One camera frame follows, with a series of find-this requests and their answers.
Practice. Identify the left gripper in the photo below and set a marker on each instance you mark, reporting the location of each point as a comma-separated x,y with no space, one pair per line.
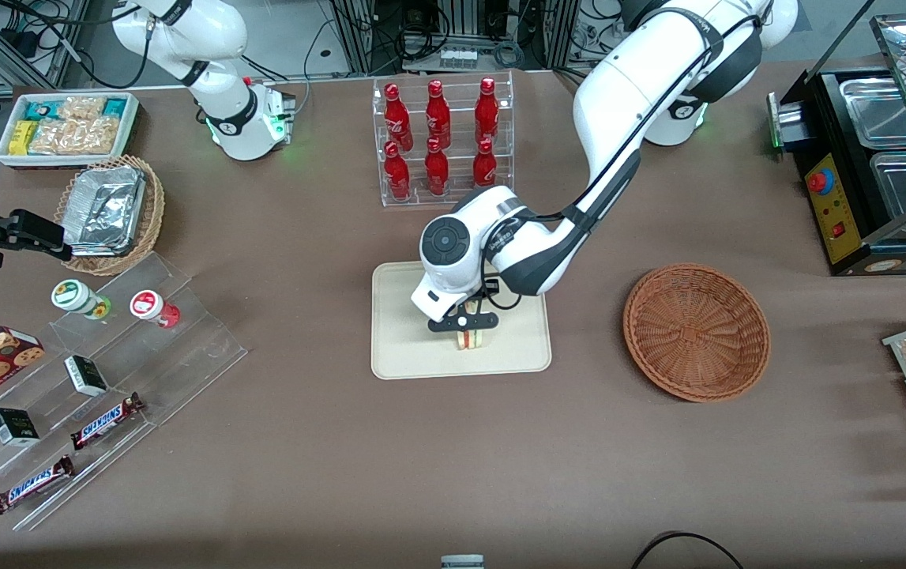
479,295

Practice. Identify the triangular sandwich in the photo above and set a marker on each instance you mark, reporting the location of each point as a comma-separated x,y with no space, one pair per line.
475,340

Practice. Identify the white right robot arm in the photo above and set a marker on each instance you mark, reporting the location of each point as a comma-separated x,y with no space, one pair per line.
239,118

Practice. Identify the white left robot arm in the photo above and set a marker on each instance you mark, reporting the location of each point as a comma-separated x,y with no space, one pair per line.
634,87

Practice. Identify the cream plastic serving tray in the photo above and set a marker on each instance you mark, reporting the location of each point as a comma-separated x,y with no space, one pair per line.
516,348

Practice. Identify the light wicker basket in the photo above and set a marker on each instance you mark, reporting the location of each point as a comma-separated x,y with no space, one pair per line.
154,213

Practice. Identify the brown wicker basket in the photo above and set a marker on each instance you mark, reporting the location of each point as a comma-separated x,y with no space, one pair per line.
697,332

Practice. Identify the green lidded sunflower jar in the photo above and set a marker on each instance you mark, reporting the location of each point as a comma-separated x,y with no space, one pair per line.
73,296

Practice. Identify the silver foil packet stack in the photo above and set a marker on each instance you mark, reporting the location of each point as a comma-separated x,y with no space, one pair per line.
105,209

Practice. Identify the yellow snack packet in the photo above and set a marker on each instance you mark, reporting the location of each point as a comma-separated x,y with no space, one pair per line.
22,137

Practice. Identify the clear cracker bag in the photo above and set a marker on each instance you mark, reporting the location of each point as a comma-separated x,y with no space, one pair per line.
73,137
81,107

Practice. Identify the clear acrylic bottle rack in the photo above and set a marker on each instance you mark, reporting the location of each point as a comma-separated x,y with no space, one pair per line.
456,197

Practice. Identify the teal snack packet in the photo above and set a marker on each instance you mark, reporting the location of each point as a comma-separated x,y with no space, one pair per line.
114,106
42,109

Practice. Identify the red cola bottle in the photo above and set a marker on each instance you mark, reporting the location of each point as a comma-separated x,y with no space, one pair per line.
437,114
396,170
486,111
484,164
436,167
396,114

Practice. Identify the small black carton box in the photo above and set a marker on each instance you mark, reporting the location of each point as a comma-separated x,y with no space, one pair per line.
14,427
85,375

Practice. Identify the red lidded small jar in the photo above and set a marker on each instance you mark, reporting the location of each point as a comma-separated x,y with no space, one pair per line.
148,307

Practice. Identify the white plastic snack bin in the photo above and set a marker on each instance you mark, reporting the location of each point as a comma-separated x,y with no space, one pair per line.
133,130

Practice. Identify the Snickers chocolate bar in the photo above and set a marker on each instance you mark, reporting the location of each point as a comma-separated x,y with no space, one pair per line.
30,484
105,421

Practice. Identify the clear acrylic stepped display stand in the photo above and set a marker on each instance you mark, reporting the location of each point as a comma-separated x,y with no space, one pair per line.
200,348

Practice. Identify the small grey device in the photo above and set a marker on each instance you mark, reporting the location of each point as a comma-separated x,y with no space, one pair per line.
462,562

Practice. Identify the white power strip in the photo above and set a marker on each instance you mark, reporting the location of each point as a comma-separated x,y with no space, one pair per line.
458,59

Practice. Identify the black food warmer appliance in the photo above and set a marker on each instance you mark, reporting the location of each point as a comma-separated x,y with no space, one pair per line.
836,205

